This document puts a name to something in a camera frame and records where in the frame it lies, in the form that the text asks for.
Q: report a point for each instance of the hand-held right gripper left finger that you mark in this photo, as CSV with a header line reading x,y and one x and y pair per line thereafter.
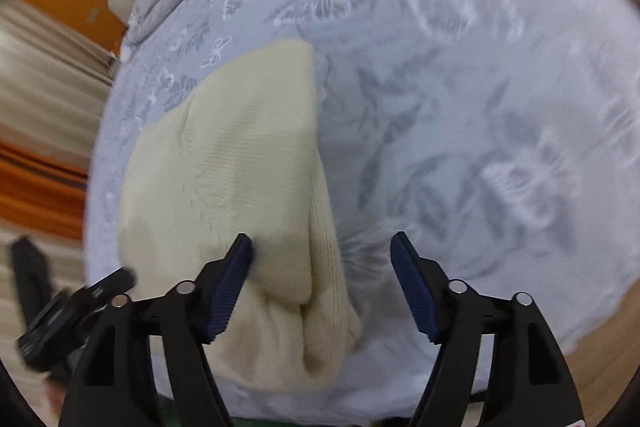
x,y
230,287

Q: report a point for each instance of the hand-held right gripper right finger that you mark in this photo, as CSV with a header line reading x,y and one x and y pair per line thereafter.
x,y
412,287

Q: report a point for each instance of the white sheer curtain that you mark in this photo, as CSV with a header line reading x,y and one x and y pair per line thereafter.
x,y
45,72

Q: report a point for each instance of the orange curtain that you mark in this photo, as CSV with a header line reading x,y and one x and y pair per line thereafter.
x,y
40,192

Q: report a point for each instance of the bed with butterfly sheet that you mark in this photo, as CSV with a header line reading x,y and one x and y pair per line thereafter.
x,y
450,107

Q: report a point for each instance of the cream knit cardigan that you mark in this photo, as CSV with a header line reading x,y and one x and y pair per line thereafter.
x,y
235,167

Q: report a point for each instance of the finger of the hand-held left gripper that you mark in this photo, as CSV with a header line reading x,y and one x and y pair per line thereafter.
x,y
115,286
32,277

